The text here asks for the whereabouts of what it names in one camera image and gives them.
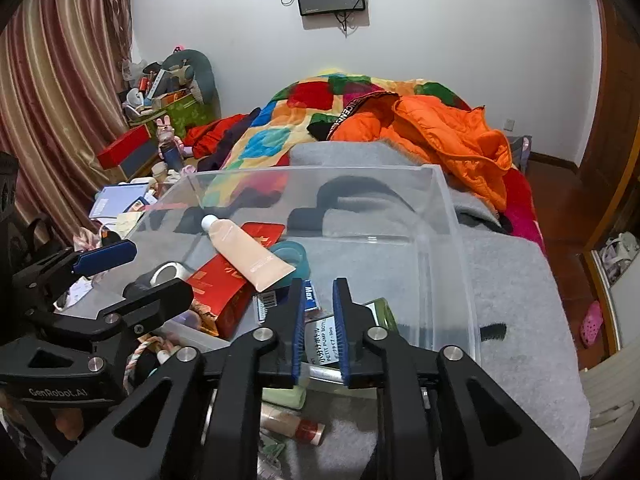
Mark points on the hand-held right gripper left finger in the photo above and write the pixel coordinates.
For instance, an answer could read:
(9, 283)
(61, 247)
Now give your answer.
(298, 330)

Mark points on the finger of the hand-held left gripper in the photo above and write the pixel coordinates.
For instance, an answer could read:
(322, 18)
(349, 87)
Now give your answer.
(155, 300)
(105, 255)

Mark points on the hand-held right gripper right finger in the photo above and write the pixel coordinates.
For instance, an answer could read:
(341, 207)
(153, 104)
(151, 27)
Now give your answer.
(340, 330)

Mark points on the blue staple box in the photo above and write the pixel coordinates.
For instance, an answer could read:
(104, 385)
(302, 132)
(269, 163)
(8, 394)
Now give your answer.
(267, 305)

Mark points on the lilac tube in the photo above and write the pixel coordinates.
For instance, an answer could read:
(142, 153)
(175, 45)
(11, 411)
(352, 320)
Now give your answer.
(190, 319)

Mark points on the green glass bottle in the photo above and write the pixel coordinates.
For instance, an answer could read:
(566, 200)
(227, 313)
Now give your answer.
(382, 315)

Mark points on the red printed carton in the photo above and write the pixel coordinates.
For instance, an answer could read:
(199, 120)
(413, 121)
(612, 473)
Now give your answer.
(220, 285)

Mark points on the light green tube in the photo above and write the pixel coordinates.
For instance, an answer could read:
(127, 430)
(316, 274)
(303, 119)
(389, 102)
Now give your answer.
(285, 397)

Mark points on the blue tape roll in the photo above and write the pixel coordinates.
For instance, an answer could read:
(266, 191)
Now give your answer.
(295, 252)

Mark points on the beige cream tube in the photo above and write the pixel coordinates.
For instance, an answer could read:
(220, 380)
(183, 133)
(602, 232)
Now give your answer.
(245, 255)

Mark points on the beige bottle red cap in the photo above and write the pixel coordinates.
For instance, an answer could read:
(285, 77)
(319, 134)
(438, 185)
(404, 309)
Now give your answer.
(290, 425)

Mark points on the clear plastic storage bin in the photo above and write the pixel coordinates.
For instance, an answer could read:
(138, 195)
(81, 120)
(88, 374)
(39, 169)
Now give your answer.
(440, 270)

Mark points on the pink cloth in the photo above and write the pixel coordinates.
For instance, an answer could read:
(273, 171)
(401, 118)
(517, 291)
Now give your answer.
(87, 239)

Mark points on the pale yellow paper bag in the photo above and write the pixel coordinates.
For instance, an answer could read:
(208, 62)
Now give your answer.
(127, 221)

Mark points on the blue white notebook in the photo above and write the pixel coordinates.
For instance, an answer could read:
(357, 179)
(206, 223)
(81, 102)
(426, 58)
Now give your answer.
(120, 199)

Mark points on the black chair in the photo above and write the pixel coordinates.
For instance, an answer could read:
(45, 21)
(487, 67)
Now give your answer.
(37, 235)

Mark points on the small white jar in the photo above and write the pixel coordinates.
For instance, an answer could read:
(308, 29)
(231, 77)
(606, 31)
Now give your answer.
(159, 170)

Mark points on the red long box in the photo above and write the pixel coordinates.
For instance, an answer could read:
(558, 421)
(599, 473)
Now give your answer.
(122, 147)

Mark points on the green patterned box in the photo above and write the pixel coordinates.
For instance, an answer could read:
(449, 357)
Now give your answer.
(185, 112)

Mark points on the red jacket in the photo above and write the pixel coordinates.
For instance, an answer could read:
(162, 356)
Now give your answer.
(215, 132)

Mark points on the striped pink gold curtain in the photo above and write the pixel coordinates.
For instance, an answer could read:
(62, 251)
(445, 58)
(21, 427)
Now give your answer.
(55, 85)

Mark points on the orange puffer jacket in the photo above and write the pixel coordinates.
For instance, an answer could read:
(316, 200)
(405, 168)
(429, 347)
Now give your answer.
(440, 135)

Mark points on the colourful patchwork quilt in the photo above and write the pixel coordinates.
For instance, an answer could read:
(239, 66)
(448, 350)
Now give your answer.
(310, 95)

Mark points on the pink clog shoe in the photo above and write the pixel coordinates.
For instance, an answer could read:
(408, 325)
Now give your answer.
(591, 325)

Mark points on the grey purple backpack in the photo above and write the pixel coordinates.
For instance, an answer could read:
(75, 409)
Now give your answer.
(521, 152)

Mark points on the white slatted furniture panel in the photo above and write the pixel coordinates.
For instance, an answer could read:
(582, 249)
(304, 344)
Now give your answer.
(610, 410)

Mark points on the white bag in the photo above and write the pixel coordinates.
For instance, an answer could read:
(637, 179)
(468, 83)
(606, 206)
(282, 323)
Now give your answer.
(617, 255)

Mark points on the wooden cabinet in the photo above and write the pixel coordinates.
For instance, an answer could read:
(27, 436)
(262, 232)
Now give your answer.
(620, 210)

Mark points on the wooden door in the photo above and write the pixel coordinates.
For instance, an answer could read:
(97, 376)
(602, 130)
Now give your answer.
(610, 100)

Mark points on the white wall socket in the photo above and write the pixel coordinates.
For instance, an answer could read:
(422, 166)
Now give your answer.
(509, 125)

